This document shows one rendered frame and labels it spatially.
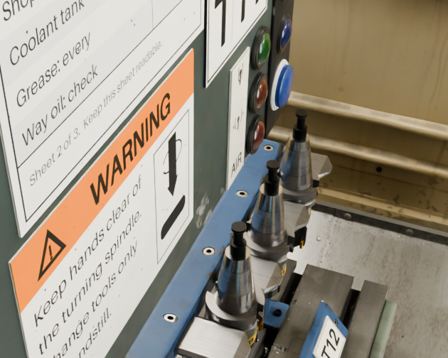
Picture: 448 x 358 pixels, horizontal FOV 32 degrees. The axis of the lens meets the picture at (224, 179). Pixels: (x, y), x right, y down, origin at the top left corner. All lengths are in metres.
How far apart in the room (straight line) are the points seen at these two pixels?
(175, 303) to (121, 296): 0.47
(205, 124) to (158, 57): 0.09
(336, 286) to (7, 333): 1.08
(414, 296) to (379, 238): 0.13
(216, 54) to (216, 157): 0.07
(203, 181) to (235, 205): 0.52
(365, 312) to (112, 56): 1.04
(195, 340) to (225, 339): 0.03
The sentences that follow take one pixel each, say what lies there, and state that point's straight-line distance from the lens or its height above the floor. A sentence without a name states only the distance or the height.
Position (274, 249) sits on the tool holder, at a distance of 0.90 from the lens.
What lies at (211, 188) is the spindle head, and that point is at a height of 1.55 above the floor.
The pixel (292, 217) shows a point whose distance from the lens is 0.96.
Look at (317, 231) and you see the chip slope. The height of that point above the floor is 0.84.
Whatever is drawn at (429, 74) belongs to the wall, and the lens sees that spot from 1.34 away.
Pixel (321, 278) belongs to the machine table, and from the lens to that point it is 1.34.
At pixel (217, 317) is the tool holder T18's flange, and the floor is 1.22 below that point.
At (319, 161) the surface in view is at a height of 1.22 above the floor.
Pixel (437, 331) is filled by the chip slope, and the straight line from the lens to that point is 1.46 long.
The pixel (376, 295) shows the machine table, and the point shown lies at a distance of 1.33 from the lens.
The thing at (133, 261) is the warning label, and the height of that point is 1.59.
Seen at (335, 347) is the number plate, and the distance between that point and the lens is 1.20.
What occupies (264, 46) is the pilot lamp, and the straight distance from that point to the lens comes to 0.48.
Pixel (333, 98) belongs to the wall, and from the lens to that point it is 1.40.
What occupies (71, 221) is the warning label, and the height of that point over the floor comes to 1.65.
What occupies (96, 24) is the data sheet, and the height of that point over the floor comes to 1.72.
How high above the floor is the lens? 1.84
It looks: 38 degrees down
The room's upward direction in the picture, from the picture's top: 2 degrees clockwise
